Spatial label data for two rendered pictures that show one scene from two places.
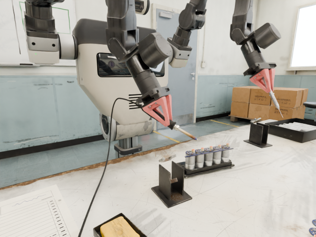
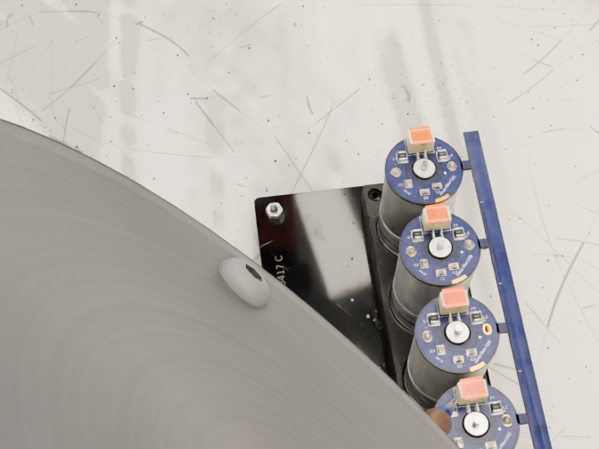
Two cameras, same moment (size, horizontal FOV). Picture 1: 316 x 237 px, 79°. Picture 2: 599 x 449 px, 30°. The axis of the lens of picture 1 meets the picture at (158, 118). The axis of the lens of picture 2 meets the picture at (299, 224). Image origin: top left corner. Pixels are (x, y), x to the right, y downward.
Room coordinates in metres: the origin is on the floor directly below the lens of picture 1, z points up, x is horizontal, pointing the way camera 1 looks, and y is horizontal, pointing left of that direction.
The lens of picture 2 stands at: (0.49, -0.01, 1.12)
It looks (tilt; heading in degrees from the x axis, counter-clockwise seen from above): 63 degrees down; 285
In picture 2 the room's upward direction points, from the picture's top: straight up
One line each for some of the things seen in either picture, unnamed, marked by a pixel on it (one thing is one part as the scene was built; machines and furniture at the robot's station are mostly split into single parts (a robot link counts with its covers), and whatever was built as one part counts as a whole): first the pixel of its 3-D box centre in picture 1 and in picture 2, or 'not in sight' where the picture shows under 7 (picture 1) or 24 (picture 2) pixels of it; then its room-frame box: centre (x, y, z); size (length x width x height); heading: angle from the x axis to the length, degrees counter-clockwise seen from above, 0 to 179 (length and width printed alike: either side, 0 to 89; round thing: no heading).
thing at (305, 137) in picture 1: (298, 129); not in sight; (0.81, -0.62, 0.77); 0.24 x 0.16 x 0.04; 116
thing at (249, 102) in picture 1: (265, 105); not in sight; (3.92, -2.25, 0.38); 1.20 x 0.80 x 0.73; 40
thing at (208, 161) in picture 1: (208, 158); (447, 361); (0.48, -0.13, 0.79); 0.02 x 0.02 x 0.05
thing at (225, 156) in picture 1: (224, 154); (416, 205); (0.50, -0.19, 0.79); 0.02 x 0.02 x 0.05
